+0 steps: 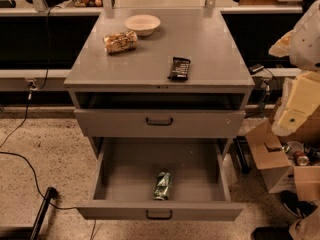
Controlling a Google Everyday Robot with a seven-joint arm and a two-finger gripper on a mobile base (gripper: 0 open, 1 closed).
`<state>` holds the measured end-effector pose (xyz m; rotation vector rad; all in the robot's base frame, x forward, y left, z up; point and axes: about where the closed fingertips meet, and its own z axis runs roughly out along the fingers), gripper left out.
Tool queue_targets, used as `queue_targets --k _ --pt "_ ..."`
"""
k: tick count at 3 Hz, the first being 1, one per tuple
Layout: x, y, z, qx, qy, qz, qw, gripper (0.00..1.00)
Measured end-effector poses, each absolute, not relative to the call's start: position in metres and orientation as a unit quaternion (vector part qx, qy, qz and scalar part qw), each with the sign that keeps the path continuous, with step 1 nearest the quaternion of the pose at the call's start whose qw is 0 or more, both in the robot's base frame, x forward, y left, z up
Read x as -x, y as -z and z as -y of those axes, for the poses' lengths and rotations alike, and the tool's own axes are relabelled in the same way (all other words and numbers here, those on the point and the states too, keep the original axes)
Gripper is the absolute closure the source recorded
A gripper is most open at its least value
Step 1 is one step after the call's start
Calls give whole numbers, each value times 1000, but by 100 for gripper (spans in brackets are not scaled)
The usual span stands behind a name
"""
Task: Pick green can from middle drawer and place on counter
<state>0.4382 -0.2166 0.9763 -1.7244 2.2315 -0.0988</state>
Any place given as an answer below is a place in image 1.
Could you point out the crumpled orange snack can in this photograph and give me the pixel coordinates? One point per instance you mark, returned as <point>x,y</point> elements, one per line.
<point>120,42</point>

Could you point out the black shoe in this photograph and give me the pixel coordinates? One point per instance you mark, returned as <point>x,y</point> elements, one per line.
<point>300,209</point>

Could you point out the black candy bar wrapper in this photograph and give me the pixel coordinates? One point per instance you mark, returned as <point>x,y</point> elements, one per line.
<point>180,69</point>

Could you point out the white paper bowl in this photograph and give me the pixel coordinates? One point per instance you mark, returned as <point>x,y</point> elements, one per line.
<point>142,25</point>

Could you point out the green soda can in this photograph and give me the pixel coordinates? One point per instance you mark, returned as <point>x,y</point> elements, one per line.
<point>163,186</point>

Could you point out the open cardboard box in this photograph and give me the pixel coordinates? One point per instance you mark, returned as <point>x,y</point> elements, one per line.
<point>278,171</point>

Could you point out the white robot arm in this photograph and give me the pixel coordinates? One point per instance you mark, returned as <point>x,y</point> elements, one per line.
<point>302,43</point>

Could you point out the grey drawer cabinet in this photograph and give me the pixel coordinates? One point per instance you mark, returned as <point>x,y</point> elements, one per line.
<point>138,80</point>

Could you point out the red soda can in box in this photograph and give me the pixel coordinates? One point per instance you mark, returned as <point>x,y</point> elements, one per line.
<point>301,159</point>

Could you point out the closed grey top drawer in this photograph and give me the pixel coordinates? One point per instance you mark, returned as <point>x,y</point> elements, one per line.
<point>159,123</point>

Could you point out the small black device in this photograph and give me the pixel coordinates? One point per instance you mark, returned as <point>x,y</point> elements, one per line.
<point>255,69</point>

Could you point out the open grey middle drawer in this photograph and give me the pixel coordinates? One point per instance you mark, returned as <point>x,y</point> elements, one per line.
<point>126,176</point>

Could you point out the black metal floor stand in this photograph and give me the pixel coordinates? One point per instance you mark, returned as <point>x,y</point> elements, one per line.
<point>30,233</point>

